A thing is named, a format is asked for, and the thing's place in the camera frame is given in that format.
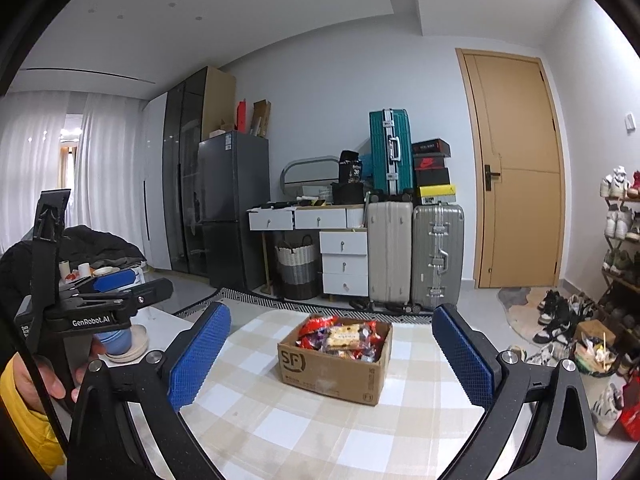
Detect white drawer desk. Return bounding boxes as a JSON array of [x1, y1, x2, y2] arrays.
[[247, 205, 369, 298]]

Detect yellow sleeve forearm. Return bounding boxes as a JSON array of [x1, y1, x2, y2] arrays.
[[1, 354, 65, 476]]

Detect shoe rack with shoes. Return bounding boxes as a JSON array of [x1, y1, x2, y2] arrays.
[[598, 165, 639, 356]]

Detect left hand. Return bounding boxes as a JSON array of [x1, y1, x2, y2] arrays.
[[12, 337, 105, 414]]

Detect black refrigerator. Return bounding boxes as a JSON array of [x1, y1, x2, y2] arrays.
[[198, 131, 270, 290]]

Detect red white snack packet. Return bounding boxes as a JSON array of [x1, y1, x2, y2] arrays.
[[295, 315, 338, 351]]

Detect woven laundry basket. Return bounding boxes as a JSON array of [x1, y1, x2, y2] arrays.
[[276, 234, 320, 300]]

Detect clear cookie packet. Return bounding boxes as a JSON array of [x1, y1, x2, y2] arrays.
[[324, 324, 361, 351]]

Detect beige suitcase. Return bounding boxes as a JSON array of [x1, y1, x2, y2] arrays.
[[367, 202, 413, 307]]

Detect teal suitcase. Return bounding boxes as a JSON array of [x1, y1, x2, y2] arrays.
[[369, 108, 413, 196]]

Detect silver suitcase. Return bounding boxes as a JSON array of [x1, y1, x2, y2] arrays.
[[411, 204, 464, 310]]

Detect checkered tablecloth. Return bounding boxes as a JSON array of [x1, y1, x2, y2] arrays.
[[180, 310, 483, 479]]

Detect wooden door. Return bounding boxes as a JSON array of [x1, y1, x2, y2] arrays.
[[457, 49, 565, 288]]

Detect black glass cabinet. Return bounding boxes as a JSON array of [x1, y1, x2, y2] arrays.
[[162, 66, 235, 276]]

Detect stacked shoe boxes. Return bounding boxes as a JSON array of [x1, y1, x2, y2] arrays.
[[411, 139, 457, 205]]

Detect SF cardboard box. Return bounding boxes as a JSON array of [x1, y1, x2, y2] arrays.
[[278, 314, 393, 406]]

